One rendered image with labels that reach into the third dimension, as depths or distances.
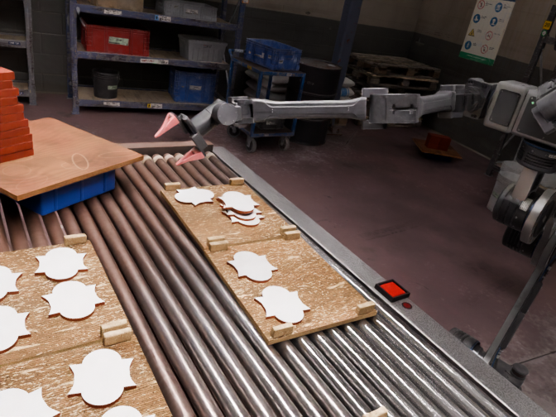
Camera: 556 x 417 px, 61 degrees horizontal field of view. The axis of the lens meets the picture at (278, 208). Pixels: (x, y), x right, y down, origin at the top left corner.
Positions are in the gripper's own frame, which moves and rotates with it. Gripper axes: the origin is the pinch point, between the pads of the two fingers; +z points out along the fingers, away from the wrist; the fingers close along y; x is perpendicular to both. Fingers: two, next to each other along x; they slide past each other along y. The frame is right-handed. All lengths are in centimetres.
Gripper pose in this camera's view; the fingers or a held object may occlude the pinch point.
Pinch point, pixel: (168, 149)
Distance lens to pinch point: 133.0
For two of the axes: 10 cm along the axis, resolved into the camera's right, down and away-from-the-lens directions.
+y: 4.8, 7.1, 5.1
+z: -7.7, 6.2, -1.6
